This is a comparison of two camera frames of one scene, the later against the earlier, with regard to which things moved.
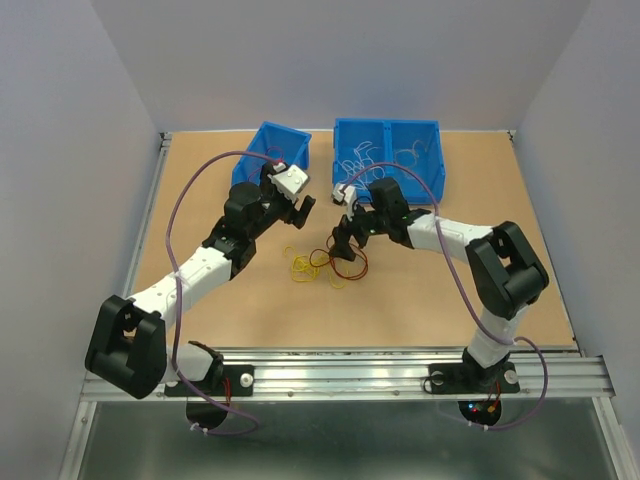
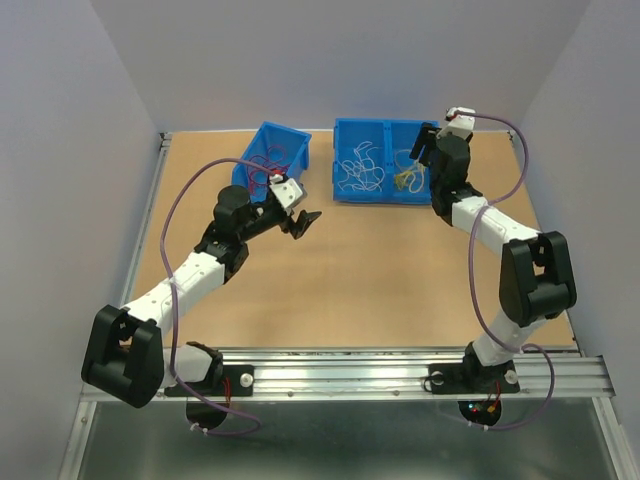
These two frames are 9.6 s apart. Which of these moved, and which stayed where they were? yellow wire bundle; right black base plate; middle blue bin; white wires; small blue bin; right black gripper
Moved: yellow wire bundle; right black gripper
Stayed: right black base plate; white wires; middle blue bin; small blue bin
